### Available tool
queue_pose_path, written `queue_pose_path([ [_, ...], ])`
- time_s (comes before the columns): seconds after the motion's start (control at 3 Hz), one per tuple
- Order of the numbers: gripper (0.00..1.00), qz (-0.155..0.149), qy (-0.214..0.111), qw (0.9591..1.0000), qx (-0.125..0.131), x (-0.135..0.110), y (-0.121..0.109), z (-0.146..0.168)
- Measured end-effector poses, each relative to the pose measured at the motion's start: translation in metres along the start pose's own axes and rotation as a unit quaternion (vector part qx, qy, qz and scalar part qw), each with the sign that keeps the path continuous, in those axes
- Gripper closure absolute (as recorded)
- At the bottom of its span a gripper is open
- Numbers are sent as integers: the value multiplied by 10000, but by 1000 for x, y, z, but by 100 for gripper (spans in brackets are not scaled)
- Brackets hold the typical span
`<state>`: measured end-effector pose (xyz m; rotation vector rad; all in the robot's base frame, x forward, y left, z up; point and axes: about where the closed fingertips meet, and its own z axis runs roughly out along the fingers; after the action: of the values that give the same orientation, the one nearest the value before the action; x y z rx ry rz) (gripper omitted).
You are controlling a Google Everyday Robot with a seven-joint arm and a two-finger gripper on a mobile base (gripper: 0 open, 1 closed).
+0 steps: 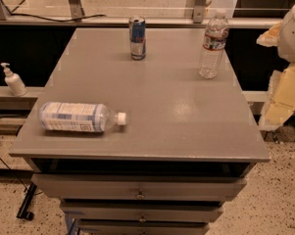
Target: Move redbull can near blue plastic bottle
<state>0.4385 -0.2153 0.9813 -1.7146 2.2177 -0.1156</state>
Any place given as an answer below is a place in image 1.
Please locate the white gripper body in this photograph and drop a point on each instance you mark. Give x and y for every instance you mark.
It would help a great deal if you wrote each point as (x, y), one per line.
(292, 36)

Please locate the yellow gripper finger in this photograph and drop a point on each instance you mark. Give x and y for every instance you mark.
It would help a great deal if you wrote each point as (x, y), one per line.
(280, 103)
(270, 37)

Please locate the redbull can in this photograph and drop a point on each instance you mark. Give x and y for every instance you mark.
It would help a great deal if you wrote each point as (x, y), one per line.
(137, 37)

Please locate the clear water bottle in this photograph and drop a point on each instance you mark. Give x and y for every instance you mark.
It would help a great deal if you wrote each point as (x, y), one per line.
(216, 33)

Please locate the blue label plastic bottle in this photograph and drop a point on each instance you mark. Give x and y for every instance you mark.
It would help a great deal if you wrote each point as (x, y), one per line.
(79, 117)

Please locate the white pump dispenser bottle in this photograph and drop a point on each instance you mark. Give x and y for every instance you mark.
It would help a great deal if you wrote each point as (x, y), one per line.
(13, 81)

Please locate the grey drawer cabinet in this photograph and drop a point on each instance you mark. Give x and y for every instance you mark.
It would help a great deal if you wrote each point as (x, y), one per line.
(185, 150)

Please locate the black metal floor bracket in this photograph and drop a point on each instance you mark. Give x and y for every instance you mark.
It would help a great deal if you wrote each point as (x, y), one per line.
(23, 212)

